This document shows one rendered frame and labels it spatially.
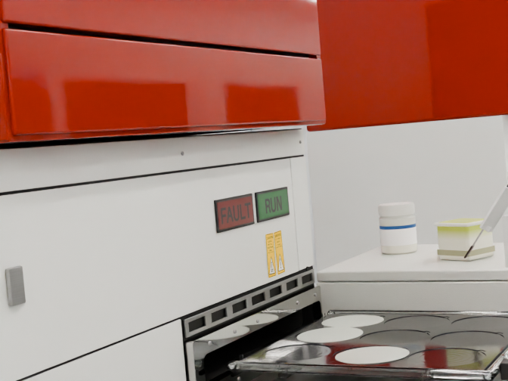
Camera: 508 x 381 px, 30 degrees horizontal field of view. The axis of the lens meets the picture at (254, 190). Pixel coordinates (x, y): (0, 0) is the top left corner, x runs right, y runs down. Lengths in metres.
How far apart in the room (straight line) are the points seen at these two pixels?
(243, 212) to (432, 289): 0.37
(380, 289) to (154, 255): 0.53
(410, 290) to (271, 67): 0.45
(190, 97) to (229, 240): 0.27
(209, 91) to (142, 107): 0.17
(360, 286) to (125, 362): 0.59
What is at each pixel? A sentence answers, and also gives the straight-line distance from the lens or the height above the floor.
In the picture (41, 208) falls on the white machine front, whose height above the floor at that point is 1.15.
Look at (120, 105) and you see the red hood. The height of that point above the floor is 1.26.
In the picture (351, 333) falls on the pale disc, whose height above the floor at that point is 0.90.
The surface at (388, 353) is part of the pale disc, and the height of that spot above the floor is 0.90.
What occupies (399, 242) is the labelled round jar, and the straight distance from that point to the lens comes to 1.84.
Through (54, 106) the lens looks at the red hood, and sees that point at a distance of 1.01.
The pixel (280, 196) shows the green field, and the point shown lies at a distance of 1.57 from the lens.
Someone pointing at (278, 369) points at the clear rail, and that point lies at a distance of 1.30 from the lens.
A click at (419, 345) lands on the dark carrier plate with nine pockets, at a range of 1.37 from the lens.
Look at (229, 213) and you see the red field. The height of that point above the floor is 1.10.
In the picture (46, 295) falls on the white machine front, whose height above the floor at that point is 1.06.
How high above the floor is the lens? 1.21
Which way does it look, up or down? 3 degrees down
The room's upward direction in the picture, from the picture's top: 5 degrees counter-clockwise
